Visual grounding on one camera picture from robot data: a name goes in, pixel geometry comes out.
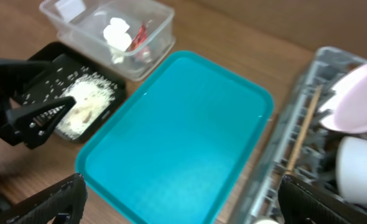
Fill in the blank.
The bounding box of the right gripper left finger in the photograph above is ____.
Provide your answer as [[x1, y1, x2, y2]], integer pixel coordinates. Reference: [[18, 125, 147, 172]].
[[0, 173, 88, 224]]

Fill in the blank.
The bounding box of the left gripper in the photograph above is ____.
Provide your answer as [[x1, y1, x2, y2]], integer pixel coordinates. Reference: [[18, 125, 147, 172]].
[[0, 58, 76, 149]]

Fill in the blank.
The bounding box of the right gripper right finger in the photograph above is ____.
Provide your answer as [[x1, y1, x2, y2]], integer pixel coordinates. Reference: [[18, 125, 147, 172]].
[[278, 175, 367, 224]]

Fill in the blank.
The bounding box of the grey-white bowl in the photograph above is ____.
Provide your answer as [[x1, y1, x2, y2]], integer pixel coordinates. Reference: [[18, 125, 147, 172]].
[[336, 136, 367, 205]]

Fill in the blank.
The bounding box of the wooden chopstick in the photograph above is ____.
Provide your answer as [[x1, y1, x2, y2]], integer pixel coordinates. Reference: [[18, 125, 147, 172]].
[[284, 85, 322, 175]]

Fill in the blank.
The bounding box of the white napkin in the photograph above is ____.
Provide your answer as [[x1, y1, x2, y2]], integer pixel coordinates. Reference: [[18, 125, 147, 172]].
[[103, 17, 132, 63]]

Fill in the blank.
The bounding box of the large white plate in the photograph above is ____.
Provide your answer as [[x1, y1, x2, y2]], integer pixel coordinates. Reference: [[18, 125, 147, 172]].
[[318, 62, 367, 134]]

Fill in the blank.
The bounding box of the red snack wrapper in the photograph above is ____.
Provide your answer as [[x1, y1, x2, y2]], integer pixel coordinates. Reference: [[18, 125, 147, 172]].
[[128, 21, 152, 63]]

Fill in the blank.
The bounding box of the white paper cup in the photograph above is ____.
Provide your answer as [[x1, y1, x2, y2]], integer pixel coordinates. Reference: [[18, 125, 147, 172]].
[[253, 218, 279, 224]]

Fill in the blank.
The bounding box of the grey dishwasher rack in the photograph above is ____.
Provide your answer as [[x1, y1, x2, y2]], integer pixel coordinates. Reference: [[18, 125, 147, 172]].
[[229, 47, 367, 223]]

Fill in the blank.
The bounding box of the pile of cooked rice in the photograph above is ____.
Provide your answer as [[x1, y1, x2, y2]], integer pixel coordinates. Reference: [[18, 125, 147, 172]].
[[23, 65, 118, 140]]

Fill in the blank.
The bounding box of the black plastic tray bin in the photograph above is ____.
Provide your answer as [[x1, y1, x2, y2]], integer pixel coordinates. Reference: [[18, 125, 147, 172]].
[[14, 42, 127, 143]]

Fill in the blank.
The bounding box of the teal plastic serving tray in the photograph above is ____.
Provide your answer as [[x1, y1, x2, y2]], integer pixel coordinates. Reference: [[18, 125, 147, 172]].
[[75, 51, 274, 223]]

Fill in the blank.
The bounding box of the clear plastic storage bin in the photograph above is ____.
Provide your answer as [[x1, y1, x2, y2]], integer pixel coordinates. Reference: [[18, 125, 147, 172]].
[[39, 0, 175, 82]]

